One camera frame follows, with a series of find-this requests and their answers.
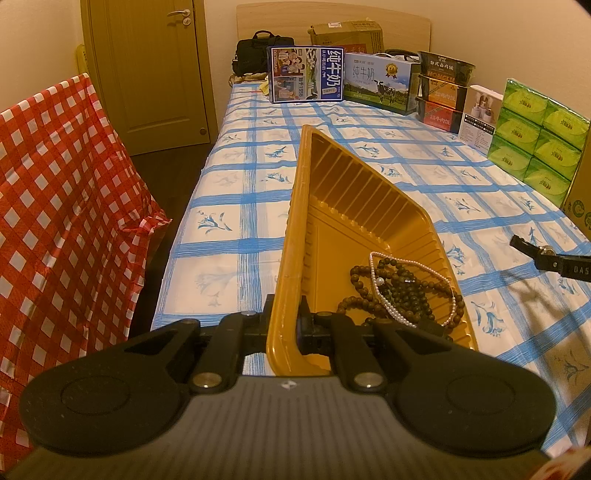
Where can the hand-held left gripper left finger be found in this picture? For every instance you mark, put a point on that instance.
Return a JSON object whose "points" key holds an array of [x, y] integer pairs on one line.
{"points": [[251, 332]]}

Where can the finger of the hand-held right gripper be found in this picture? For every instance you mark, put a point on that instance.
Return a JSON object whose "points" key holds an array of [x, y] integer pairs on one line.
{"points": [[547, 261]]}

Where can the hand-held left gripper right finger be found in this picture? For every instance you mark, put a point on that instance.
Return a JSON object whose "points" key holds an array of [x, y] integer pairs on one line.
{"points": [[318, 332]]}

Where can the yellow plastic tray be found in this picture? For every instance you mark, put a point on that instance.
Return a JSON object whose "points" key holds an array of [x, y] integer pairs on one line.
{"points": [[332, 207]]}

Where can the large printed cardboard box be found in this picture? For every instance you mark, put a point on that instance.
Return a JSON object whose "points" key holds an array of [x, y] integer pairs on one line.
{"points": [[579, 198]]}

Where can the stack of green tissue packs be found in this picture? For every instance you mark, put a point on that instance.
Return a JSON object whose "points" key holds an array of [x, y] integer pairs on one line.
{"points": [[535, 138]]}

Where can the blue checked bedsheet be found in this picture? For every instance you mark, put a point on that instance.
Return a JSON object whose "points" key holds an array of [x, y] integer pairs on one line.
{"points": [[258, 184]]}

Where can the white product box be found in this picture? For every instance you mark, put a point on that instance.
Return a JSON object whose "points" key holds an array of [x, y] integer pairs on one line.
{"points": [[480, 120]]}

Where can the red orange noodle box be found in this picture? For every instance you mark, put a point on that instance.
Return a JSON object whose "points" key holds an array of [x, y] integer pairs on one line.
{"points": [[438, 117]]}

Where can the dark noodle box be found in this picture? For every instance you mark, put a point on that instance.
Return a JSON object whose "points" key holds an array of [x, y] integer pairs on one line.
{"points": [[445, 67]]}

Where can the red checked cloth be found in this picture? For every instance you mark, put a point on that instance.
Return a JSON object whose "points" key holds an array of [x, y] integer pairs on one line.
{"points": [[60, 207]]}

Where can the green white cow milk box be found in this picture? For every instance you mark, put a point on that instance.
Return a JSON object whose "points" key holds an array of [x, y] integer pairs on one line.
{"points": [[378, 83]]}

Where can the blue milk carton box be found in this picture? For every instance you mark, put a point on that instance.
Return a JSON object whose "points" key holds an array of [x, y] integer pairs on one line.
{"points": [[304, 74]]}

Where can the olive wooden door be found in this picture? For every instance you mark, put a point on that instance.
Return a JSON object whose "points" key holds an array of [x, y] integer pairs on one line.
{"points": [[147, 78]]}

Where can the black bag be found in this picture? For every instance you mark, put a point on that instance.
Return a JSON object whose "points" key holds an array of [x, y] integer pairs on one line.
{"points": [[258, 53]]}

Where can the brown cardboard box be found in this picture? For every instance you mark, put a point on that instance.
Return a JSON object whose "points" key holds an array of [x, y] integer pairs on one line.
{"points": [[346, 34]]}

